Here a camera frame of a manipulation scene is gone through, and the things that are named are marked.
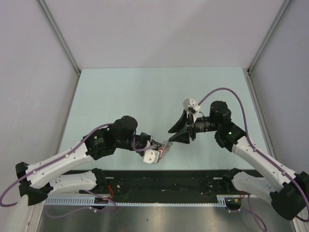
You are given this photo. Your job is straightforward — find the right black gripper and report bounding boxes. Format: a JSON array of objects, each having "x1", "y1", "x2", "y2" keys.
[{"x1": 168, "y1": 109, "x2": 220, "y2": 144}]

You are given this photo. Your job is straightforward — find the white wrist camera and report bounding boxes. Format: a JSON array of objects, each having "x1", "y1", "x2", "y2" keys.
[
  {"x1": 143, "y1": 149, "x2": 161, "y2": 164},
  {"x1": 183, "y1": 99, "x2": 200, "y2": 115}
]

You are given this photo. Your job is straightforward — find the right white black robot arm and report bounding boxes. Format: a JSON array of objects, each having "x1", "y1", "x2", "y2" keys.
[{"x1": 168, "y1": 99, "x2": 309, "y2": 220}]

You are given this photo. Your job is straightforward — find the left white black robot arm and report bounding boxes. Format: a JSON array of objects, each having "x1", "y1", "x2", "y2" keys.
[{"x1": 15, "y1": 116, "x2": 164, "y2": 206}]

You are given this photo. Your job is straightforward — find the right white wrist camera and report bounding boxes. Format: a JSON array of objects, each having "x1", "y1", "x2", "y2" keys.
[{"x1": 183, "y1": 99, "x2": 200, "y2": 115}]

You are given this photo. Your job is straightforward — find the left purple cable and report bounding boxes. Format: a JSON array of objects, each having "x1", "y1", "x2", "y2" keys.
[{"x1": 0, "y1": 123, "x2": 155, "y2": 208}]

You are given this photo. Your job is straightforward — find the left aluminium frame post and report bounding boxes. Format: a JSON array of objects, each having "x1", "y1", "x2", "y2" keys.
[{"x1": 36, "y1": 0, "x2": 81, "y2": 74}]

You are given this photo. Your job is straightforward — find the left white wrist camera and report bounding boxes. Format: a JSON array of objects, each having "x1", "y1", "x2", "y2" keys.
[{"x1": 143, "y1": 149, "x2": 161, "y2": 164}]

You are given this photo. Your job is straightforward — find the white slotted cable duct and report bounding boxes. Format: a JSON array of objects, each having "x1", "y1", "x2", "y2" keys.
[{"x1": 44, "y1": 195, "x2": 240, "y2": 207}]

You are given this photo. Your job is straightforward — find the aluminium frame post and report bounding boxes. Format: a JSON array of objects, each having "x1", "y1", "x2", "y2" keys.
[
  {"x1": 247, "y1": 0, "x2": 293, "y2": 73},
  {"x1": 36, "y1": 0, "x2": 81, "y2": 74}
]

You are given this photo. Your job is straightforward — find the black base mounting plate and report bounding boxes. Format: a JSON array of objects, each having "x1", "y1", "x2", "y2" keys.
[{"x1": 93, "y1": 169, "x2": 248, "y2": 203}]

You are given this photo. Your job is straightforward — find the right aluminium frame post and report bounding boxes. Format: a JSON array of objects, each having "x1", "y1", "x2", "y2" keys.
[{"x1": 247, "y1": 0, "x2": 293, "y2": 73}]

